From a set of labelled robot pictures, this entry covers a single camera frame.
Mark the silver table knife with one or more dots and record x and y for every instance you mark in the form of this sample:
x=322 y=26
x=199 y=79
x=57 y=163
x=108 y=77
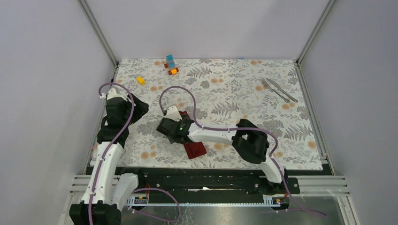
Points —
x=282 y=90

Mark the left aluminium frame post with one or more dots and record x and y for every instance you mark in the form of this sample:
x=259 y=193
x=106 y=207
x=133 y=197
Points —
x=98 y=31

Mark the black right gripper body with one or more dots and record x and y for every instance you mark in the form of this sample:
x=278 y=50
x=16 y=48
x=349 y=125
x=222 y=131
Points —
x=172 y=139

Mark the right aluminium frame post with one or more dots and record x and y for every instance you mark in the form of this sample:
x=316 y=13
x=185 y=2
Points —
x=326 y=11

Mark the blue orange toy car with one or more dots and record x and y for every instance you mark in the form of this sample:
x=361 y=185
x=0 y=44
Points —
x=170 y=65

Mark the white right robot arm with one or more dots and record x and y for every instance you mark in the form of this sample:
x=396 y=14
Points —
x=249 y=141

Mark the floral patterned tablecloth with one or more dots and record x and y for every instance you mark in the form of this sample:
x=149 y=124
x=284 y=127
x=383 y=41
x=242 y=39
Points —
x=218 y=92

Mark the silver fork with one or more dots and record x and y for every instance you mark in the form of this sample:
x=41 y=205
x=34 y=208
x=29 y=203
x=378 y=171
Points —
x=265 y=84

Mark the aluminium frame post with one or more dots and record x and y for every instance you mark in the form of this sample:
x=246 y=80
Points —
x=98 y=31
x=326 y=11

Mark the yellow toy block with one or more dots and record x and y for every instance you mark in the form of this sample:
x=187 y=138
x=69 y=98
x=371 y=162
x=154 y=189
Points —
x=140 y=80

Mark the slotted cable duct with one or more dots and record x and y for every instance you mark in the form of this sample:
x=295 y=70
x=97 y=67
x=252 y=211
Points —
x=142 y=201

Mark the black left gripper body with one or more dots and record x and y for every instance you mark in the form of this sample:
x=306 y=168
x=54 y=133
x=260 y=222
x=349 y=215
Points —
x=126 y=117

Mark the red cloth napkin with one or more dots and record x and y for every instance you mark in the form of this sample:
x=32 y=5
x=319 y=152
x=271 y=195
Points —
x=193 y=149

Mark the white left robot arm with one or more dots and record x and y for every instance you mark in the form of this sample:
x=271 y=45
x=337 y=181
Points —
x=102 y=202

